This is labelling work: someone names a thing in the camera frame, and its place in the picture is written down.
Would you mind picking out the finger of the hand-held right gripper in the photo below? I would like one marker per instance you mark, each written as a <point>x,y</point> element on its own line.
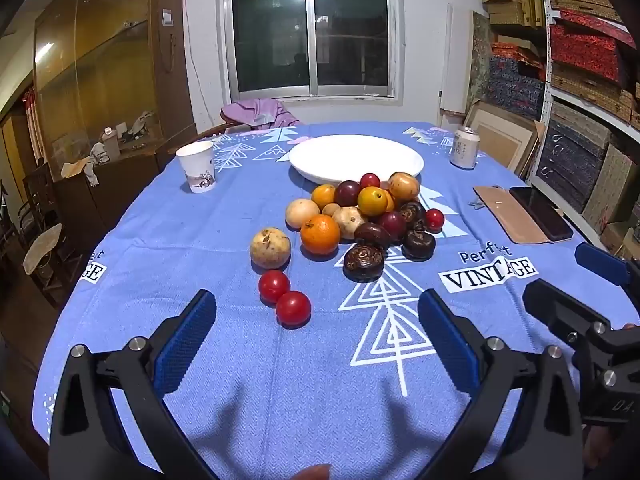
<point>555,305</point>
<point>600,262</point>

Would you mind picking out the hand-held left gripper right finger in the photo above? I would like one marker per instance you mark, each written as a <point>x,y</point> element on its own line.
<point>447,340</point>

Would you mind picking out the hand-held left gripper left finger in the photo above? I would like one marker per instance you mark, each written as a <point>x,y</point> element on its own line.
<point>185,340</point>

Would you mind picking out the dark water chestnut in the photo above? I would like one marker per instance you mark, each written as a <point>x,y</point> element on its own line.
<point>372,234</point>
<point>418,244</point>
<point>411,212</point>
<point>363,261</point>

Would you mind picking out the red cherry tomato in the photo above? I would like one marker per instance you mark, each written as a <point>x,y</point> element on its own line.
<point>274,286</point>
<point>434,219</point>
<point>293,308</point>
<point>370,180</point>

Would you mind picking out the pale yellow spotted fruit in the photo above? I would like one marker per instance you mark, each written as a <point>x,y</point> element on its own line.
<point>270,252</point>

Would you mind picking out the dark purple plum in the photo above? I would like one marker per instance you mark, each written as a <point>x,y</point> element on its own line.
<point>347,192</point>
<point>392,223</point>

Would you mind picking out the small mandarin orange with stem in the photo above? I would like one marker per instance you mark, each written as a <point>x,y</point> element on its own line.
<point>390,201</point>

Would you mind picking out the pale round fruit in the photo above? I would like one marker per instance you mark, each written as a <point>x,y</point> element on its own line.
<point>348,221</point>

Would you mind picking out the striped pepino melon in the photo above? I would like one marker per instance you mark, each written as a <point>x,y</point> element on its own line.
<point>403,185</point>

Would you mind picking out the large mandarin orange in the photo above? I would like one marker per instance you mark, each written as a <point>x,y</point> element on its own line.
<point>320,234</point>

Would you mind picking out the tan oval fruit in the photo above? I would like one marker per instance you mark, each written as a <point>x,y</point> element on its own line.
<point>301,213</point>

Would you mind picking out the small tan longan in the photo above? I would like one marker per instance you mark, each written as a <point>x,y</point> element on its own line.
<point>330,209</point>

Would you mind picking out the white oval plate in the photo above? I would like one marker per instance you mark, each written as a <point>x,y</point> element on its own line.
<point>350,157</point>

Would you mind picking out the person's right hand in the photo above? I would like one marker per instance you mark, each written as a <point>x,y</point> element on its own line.
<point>592,447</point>

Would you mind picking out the person's left hand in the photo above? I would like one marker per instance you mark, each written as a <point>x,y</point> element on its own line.
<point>314,473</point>

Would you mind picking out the black smartphone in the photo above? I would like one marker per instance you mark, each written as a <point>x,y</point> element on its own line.
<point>542,215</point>

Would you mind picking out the blue printed tablecloth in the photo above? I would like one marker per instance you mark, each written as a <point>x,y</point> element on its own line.
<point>250,385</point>

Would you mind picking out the brown leather wallet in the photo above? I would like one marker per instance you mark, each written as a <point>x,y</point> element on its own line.
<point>502,216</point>

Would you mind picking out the white hand fan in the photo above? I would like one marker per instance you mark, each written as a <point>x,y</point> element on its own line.
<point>42,247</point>

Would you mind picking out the white floral paper cup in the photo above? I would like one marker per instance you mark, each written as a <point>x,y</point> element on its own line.
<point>196,167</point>

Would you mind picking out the white drink can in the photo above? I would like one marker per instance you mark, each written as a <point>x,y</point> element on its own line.
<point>464,149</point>

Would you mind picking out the crumpled white cloth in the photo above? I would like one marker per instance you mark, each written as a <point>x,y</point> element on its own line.
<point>82,165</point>

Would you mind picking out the white metal shelf rack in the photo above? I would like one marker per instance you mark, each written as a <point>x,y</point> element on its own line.
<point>547,60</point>

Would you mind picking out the brown wooden chair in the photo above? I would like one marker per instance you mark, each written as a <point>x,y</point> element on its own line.
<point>210,131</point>

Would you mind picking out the dark wooden chair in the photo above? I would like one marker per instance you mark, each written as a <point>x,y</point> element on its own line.
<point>35,185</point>

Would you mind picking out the green patterned board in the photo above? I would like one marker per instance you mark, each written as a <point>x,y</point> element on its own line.
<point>481,60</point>

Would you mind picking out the purple jacket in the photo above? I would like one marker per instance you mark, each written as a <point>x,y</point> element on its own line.
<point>255,111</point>

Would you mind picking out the white upright panel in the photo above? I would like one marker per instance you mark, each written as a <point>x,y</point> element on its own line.
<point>447,60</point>

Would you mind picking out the wooden glass display cabinet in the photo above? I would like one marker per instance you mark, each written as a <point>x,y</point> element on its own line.
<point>90,60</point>

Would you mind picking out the sliding glass window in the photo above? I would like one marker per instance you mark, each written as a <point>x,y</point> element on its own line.
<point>270,25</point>

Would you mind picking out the wooden picture frame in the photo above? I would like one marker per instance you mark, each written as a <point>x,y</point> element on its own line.
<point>500,135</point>

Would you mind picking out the white wall switch plate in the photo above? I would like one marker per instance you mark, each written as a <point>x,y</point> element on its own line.
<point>167,17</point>

